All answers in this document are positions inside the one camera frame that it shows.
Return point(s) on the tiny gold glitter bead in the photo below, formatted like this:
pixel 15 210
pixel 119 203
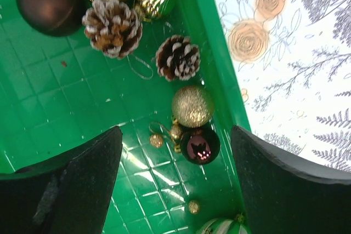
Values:
pixel 156 140

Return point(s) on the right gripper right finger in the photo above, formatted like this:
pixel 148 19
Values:
pixel 285 193

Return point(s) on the shiny dark red bauble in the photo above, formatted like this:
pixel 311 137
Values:
pixel 200 145

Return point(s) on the floral patterned table mat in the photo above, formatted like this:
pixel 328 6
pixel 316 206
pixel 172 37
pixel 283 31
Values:
pixel 292 63

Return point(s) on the small pinecone ornament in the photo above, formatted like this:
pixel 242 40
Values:
pixel 178 58

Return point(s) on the dark brown ball ornament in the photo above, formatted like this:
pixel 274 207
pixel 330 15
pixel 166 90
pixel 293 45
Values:
pixel 55 18

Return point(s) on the gold striped bauble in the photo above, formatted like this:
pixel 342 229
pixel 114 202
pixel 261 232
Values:
pixel 225 226

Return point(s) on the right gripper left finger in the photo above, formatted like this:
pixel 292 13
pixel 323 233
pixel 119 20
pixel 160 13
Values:
pixel 68 193

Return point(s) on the green plastic tray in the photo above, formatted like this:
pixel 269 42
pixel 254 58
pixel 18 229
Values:
pixel 57 93

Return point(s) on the gold small ball ornament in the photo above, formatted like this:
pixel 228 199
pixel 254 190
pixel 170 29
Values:
pixel 192 106

